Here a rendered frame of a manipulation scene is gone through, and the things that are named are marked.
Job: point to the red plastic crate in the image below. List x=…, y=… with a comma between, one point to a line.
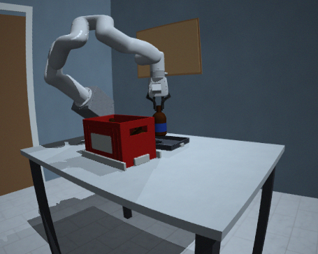
x=113, y=140

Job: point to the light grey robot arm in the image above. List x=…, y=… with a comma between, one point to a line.
x=106, y=33

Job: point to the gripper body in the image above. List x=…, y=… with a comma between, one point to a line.
x=164, y=86

